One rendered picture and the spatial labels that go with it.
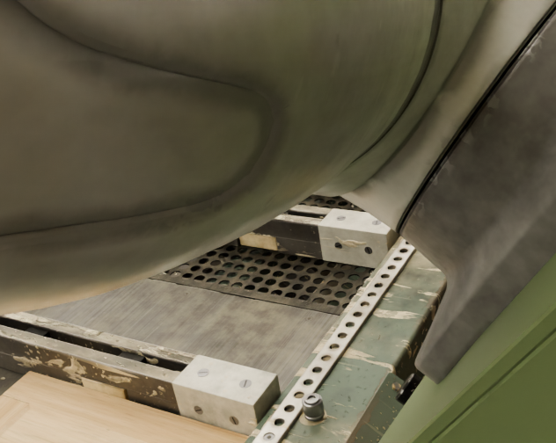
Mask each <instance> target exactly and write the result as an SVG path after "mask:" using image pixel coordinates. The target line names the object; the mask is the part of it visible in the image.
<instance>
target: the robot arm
mask: <svg viewBox="0 0 556 443"><path fill-rule="evenodd" d="M312 194H316V195H321V196H326V197H335V196H339V195H340V196H341V197H342V198H344V199H345V200H348V201H350V202H351V203H353V204H355V205H356V206H358V207H359V208H361V209H363V210H364V211H366V212H368V213H369V214H371V215H373V216H374V217H375V218H377V219H378V220H379V221H381V222H382V223H384V224H385V225H386V226H388V227H389V228H391V229H393V230H394V231H396V232H397V233H398V234H400V235H401V236H402V237H403V238H404V239H406V240H407V241H408V242H409V243H410V244H411V245H412V246H413V247H414V248H415V249H416V250H417V251H418V252H419V253H421V254H422V255H423V256H424V257H425V258H426V259H427V260H429V261H430V262H431V263H432V264H433V265H434V266H436V267H437V268H438V269H439V270H441V271H442V273H443V274H444V275H445V277H446V280H447V287H446V291H445V294H444V296H443V299H442V301H441V303H440V305H439V308H438V310H437V312H436V314H435V318H434V320H433V322H432V324H431V326H430V328H429V330H428V334H427V336H426V337H425V340H424V342H423V344H422V346H421V348H420V350H419V352H418V355H417V357H416V359H415V362H414V365H415V366H416V368H417V369H418V370H419V371H421V372H422V373H423V374H425V375H426V376H427V377H428V378H429V379H430V380H432V381H433V382H434V383H436V384H439V383H440V382H441V381H442V380H443V379H444V378H445V377H446V376H447V374H448V373H449V372H450V371H451V370H452V368H453V367H454V366H455V365H456V364H457V363H458V362H459V361H460V360H461V358H462V357H463V356H464V355H465V353H466V352H467V351H468V350H469V349H470V348H471V346H472V345H473V344H474V343H475V342H476V340H477V339H478V338H479V337H480V336H481V335H482V333H483V332H484V331H485V330H486V329H487V328H488V327H489V325H490V324H491V323H492V322H493V321H494V320H495V319H496V318H497V317H498V315H499V314H500V313H501V312H502V311H503V310H504V309H505V308H506V307H507V306H508V305H509V304H510V303H511V302H512V301H513V300H514V299H515V297H516V296H517V295H518V294H519V293H520V292H521V291H522V290H523V288H524V287H525V286H526V285H527V284H528V283H529V282H530V281H531V280H532V278H533V277H534V276H535V275H536V274H537V273H538V272H539V271H540V269H541V268H542V267H543V266H544V265H545V264H546V263H547V262H548V261H549V259H550V258H551V257H552V256H553V255H554V254H555V253H556V0H0V316H1V315H7V314H12V313H18V312H24V311H29V310H35V309H44V308H48V307H52V306H55V305H59V304H64V303H67V302H71V301H78V300H82V299H85V298H89V297H93V296H96V295H99V294H104V293H107V292H110V291H113V290H115V289H118V288H121V287H125V286H128V285H131V284H133V283H136V282H138V281H141V280H145V279H147V278H149V277H152V276H154V275H157V274H159V273H161V272H165V271H167V270H170V269H172V268H174V267H176V266H179V265H182V264H184V263H186V262H187V261H189V260H192V259H194V258H197V257H199V256H201V255H203V254H205V253H207V252H210V251H212V250H214V249H216V248H219V247H221V246H223V245H225V244H227V243H230V242H231V241H233V240H235V239H237V238H239V237H241V236H243V235H245V234H247V233H249V232H251V231H253V230H255V229H257V228H259V227H261V226H262V225H264V224H266V223H267V222H270V221H271V220H273V219H274V218H275V217H277V216H279V215H280V214H283V213H284V212H286V211H288V210H289V209H291V208H292V207H293V206H295V205H296V204H298V203H299V202H301V201H303V200H305V199H306V198H308V197H309V196H311V195H312Z"/></svg>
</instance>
